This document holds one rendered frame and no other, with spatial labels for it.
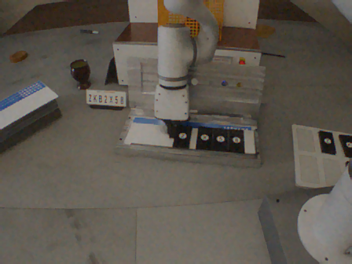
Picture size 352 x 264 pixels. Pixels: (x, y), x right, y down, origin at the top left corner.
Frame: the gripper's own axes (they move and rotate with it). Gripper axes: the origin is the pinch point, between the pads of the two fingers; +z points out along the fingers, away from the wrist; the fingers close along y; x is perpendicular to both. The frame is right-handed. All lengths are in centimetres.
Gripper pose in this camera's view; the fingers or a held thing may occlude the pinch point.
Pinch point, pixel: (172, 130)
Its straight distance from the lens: 82.7
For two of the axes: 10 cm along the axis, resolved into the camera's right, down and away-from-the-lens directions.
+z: -0.3, 8.6, 5.1
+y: 9.9, 0.9, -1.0
